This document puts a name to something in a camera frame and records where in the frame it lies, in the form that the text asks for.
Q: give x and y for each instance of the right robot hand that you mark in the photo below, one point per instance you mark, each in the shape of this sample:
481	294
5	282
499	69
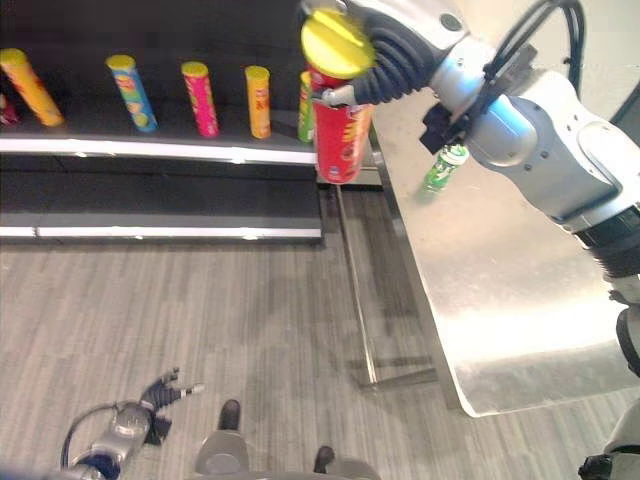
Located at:
400	65

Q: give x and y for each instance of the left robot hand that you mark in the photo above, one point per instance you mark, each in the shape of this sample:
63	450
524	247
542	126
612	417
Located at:
159	395

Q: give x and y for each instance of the red chips can yellow lid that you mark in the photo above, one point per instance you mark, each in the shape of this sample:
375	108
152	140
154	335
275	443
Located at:
340	140

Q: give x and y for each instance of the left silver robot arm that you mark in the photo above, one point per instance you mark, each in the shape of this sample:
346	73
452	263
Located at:
120	432

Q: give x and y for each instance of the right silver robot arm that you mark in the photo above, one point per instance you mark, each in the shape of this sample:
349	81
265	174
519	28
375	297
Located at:
545	145

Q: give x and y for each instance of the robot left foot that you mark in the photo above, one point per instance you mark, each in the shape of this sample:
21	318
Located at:
230	415

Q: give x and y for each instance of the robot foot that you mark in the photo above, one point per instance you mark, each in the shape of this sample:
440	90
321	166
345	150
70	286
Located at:
230	415
324	459

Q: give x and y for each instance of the robot left leg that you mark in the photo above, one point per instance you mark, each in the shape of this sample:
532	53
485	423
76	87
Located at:
222	452

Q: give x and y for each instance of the robot leg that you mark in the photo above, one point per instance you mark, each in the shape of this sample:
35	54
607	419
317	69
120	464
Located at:
352	468
222	452

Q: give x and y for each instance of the green chips can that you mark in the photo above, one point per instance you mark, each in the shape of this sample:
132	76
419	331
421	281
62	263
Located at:
305	110

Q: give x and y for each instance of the green drink bottle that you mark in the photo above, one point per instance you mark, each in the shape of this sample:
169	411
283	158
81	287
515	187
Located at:
442	170

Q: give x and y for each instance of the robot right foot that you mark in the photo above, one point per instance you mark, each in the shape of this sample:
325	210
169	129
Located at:
324	459

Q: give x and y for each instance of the black shelf unit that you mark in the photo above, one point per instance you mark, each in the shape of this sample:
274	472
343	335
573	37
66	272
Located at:
160	200

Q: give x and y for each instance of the pink chips can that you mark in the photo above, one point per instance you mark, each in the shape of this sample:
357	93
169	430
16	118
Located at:
201	100

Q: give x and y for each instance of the robot right leg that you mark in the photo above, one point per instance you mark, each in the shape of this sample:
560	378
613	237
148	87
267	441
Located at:
352	468

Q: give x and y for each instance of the dark door panel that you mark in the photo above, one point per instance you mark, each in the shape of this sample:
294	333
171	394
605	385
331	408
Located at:
629	120

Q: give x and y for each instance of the blue chips can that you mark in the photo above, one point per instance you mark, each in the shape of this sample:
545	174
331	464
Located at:
132	95

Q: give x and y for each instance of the dark red snack pack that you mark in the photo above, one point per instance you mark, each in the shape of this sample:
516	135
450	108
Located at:
7	114

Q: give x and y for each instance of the orange yellow chips can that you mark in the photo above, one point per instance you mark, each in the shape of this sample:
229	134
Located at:
35	90

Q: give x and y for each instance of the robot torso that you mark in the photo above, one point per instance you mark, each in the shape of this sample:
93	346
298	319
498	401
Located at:
620	445

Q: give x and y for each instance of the metal table frame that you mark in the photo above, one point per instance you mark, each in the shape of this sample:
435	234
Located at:
365	280

